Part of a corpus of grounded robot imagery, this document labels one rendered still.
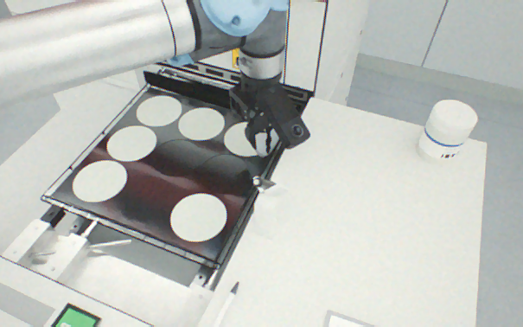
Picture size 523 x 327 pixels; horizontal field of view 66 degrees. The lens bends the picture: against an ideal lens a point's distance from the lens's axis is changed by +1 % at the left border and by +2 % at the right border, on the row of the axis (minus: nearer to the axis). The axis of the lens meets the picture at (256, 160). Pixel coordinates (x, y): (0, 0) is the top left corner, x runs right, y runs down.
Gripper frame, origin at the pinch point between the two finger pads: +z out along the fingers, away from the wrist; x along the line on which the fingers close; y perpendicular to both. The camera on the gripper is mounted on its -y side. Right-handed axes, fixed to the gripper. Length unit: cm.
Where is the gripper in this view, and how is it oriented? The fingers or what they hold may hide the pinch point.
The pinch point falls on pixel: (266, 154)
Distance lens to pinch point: 80.8
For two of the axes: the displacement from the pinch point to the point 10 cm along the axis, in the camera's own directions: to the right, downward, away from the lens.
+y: -5.8, -6.2, 5.3
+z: 0.0, 6.5, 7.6
